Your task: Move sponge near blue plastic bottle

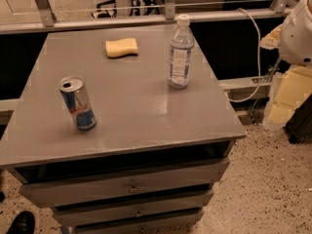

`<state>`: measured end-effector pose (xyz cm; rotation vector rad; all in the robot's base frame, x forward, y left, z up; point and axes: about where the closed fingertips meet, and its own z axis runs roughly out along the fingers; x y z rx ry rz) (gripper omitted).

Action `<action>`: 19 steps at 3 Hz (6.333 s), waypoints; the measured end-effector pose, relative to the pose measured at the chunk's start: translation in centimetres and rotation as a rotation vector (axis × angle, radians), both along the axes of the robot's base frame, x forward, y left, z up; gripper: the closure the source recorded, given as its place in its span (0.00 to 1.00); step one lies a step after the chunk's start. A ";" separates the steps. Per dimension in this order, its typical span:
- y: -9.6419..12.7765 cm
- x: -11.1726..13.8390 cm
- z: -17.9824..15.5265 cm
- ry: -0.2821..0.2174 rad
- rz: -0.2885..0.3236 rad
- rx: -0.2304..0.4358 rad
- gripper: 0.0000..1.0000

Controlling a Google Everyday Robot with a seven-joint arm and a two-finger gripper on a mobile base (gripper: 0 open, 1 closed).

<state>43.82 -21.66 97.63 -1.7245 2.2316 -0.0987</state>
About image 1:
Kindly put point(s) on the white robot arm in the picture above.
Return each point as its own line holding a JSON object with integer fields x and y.
{"x": 296, "y": 36}

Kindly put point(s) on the blue silver energy drink can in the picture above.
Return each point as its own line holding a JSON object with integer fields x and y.
{"x": 76, "y": 99}

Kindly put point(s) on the black office chair base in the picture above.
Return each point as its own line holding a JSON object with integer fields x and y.
{"x": 125, "y": 8}

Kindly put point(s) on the black shoe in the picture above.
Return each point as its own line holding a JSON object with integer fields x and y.
{"x": 24, "y": 223}

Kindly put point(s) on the yellow sponge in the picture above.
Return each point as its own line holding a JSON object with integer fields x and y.
{"x": 122, "y": 47}

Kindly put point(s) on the grey metal frame rail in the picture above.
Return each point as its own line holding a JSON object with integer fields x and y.
{"x": 22, "y": 16}

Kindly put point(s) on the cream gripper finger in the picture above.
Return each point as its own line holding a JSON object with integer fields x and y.
{"x": 272, "y": 40}
{"x": 288, "y": 91}

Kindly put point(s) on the grey drawer cabinet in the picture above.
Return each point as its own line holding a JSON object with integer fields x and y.
{"x": 154, "y": 153}

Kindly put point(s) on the clear plastic water bottle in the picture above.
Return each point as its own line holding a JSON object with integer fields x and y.
{"x": 181, "y": 47}

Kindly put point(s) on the dark cabinet on right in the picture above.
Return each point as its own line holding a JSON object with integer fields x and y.
{"x": 300, "y": 124}

